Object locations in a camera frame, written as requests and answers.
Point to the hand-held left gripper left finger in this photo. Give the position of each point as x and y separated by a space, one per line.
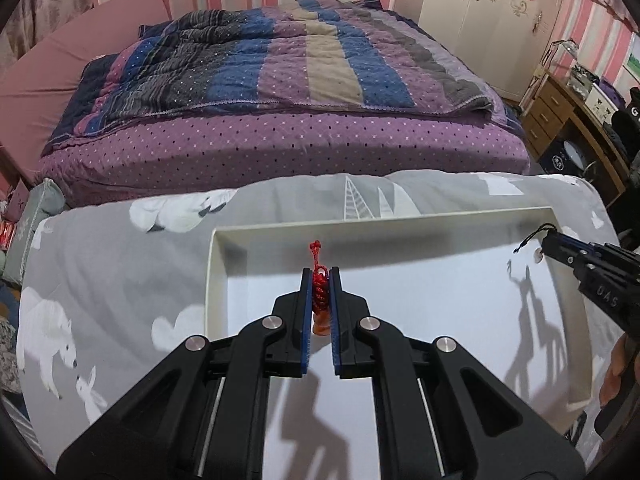
307 330

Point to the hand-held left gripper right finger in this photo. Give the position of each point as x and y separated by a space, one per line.
335 335

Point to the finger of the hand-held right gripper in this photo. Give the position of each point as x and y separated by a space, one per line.
570 243
560 256

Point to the red gourd pendant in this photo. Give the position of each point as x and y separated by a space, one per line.
320 290

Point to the white tray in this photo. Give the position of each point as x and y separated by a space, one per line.
425 285

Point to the person's right hand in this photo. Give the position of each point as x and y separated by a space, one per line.
612 380

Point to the black bag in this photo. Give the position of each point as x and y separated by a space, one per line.
627 125

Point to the wooden desk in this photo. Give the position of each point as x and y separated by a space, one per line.
545 105

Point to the white box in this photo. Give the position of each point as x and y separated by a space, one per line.
600 102

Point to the purple dotted bed sheet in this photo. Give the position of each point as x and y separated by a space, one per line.
300 150

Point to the desk lamp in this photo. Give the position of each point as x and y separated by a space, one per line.
565 50

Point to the cream wardrobe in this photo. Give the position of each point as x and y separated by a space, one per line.
475 25

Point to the striped dotted quilt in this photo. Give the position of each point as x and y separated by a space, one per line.
250 60

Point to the grey cushion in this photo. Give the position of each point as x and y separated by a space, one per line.
40 210

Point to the pink headboard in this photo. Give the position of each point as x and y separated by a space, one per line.
60 55

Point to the wall picture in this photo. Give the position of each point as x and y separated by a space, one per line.
634 60

